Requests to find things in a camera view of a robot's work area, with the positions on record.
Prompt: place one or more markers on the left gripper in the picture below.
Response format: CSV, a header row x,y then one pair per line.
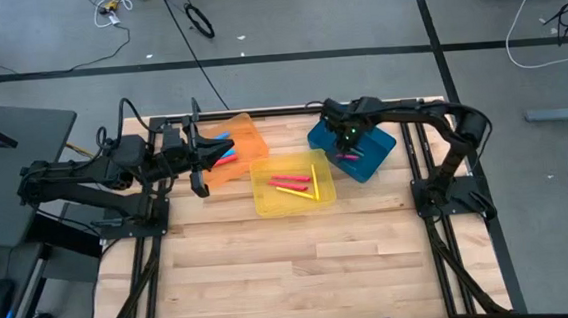
x,y
179,159

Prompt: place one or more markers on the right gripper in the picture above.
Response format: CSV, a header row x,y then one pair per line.
x,y
359,118

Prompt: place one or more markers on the blue highlighter marker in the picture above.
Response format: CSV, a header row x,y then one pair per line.
x,y
228,153
222,135

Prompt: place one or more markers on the yellow highlighter marker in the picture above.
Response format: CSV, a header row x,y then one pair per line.
x,y
295,193
314,182

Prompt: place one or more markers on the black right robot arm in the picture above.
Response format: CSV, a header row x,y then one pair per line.
x,y
458,134

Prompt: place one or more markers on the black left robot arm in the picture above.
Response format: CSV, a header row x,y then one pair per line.
x,y
74,173

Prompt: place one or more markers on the teal plastic bin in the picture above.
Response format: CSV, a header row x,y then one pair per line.
x,y
378,147

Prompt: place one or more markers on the orange translucent plastic bin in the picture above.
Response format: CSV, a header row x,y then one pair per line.
x,y
248,146

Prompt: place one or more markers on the yellow translucent plastic bin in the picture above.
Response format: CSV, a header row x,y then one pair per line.
x,y
295,206

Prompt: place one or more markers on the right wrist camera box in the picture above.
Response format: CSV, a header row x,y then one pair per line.
x,y
333,111

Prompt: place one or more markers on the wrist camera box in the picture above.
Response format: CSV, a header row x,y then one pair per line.
x,y
333,111
173,139

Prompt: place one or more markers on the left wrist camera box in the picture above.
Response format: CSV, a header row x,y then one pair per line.
x,y
173,139

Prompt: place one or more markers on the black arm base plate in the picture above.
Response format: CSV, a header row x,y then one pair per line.
x,y
156,228
419,189

